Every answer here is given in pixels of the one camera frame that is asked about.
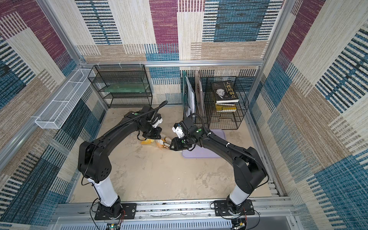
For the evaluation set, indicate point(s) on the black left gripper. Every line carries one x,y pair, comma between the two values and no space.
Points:
157,136

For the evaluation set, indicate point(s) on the lilac plastic tray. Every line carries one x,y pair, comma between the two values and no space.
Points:
203,153

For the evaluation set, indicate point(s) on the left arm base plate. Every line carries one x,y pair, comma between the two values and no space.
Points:
116,212

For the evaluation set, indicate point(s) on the black wire file organizer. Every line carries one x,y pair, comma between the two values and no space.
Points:
223,120

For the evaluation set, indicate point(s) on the white mesh wall basket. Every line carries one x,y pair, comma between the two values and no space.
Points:
63,103

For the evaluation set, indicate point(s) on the yellow book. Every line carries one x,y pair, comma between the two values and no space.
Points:
225,108

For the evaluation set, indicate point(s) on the white paper sheets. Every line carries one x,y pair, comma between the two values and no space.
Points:
190,98

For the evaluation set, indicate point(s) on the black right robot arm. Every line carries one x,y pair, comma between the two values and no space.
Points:
249,171

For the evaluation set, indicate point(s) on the black portrait book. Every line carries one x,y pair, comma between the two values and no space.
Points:
224,92

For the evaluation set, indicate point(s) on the black wire shelf rack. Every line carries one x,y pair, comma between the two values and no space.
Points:
122,86

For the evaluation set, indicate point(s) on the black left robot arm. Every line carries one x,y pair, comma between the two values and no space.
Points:
95,163

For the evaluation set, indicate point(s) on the brown envelope folder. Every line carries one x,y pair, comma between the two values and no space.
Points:
199,94

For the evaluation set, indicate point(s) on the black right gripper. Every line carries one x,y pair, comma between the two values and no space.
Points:
177,143

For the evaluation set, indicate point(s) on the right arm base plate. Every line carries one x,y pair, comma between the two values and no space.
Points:
224,208

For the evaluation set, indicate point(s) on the green folder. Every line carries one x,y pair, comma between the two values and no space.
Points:
185,95

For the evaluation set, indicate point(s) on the clear duck resealable bag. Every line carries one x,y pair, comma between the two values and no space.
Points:
158,143

